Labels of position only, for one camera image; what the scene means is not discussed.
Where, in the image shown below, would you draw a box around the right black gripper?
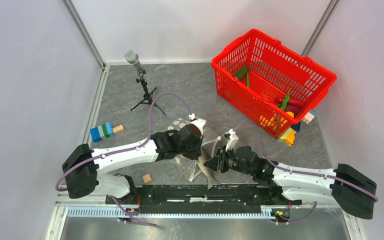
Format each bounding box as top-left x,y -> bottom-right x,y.
203,145 -> 254,177

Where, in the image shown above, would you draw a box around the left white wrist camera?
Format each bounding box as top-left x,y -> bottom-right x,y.
188,113 -> 207,135

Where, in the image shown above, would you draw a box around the polka dot zip bag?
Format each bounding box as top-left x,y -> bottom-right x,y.
165,116 -> 222,183

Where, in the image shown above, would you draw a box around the silver microphone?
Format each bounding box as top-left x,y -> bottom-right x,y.
124,50 -> 144,73

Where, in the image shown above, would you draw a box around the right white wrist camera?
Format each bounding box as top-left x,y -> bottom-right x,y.
223,128 -> 239,151

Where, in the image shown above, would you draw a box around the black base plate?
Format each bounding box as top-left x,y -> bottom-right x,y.
118,184 -> 302,214

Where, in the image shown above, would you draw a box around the white cable tray rail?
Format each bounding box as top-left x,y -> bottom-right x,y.
66,206 -> 275,220

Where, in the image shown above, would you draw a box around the green toy cucumber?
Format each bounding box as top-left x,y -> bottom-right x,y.
234,65 -> 249,80

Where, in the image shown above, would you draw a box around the yellow green toy blocks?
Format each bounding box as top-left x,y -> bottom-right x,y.
277,127 -> 297,147

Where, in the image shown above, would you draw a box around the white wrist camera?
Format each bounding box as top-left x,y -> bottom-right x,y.
223,128 -> 239,151
188,113 -> 207,135

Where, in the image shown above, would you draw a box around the purple toy vegetable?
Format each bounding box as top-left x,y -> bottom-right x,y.
284,105 -> 301,116

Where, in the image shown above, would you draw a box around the small wooden cube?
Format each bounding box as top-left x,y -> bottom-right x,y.
142,173 -> 153,184

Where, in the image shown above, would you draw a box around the red plastic basket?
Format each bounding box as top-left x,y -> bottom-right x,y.
211,29 -> 337,138

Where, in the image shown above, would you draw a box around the long green chili pepper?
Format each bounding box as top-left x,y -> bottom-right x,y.
246,73 -> 250,88

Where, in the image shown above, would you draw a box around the tan wooden block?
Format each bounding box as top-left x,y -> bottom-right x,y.
112,124 -> 125,134

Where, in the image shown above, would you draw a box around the grey toy fish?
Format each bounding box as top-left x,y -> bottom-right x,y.
196,147 -> 220,191

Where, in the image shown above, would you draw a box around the yellow toy pepper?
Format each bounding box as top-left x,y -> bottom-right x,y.
286,111 -> 295,118

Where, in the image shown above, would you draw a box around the red toy pepper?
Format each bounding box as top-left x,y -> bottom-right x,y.
274,97 -> 305,109

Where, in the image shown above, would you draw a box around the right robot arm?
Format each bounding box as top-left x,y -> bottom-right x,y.
204,146 -> 378,220

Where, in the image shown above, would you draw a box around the small green pepper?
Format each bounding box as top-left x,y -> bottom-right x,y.
280,90 -> 291,111

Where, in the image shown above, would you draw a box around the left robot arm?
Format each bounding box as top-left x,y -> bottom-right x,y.
62,120 -> 204,204

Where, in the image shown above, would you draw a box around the black tripod stand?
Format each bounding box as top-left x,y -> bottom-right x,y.
130,70 -> 157,111

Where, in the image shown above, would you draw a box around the blue green toy blocks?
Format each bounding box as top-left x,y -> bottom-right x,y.
89,122 -> 115,143

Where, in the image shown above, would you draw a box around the white blue toy block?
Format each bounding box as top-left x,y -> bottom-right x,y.
301,109 -> 317,125

